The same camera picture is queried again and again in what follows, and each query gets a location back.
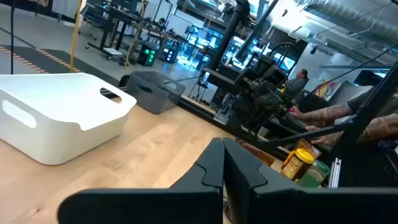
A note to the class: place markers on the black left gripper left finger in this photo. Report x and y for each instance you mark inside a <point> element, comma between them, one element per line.
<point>174,205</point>

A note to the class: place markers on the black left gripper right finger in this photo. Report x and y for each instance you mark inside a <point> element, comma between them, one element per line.
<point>295,205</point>

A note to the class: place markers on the green-lid spice jar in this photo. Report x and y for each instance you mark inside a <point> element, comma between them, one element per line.
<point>312,175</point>

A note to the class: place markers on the brown spice pouch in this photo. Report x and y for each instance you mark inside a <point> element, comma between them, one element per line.
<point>308,147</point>

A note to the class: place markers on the person's tattooed forearm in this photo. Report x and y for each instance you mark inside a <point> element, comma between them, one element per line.
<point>385,127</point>
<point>329,112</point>

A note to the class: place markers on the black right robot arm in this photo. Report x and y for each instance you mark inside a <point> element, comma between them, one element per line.
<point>224,77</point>

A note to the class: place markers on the small yellow gripper marker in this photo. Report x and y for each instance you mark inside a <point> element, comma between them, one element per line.
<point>281,88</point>

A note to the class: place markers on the person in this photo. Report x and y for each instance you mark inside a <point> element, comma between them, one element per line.
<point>295,85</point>

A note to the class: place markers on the person's hand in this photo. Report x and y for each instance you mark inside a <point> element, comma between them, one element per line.
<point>325,140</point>
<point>297,112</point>

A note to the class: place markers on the yellow-lid spice jar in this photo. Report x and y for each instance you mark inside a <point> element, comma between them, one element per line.
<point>295,166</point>

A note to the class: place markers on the white ribbed metal part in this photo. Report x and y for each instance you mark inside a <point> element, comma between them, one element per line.
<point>335,172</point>

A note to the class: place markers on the computer tower blue lights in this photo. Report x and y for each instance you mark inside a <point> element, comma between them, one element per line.
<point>169,53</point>

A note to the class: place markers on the grey plastic bin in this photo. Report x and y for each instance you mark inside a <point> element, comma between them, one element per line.
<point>152,96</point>

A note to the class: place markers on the computer tower green lights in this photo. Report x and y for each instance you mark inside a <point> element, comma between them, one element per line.
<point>146,56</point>

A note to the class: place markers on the white plastic bin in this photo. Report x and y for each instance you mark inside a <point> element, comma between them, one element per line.
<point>62,118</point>

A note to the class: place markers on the black office desk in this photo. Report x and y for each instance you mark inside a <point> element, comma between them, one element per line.
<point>107,28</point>

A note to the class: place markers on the black floor mat orange stripes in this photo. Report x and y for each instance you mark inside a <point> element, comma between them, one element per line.
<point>62,62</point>

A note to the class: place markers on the black aluminium rig frame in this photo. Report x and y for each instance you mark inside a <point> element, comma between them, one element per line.
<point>230,34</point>

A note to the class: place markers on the silver ventilation duct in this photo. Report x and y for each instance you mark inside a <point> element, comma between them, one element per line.
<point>357,18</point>

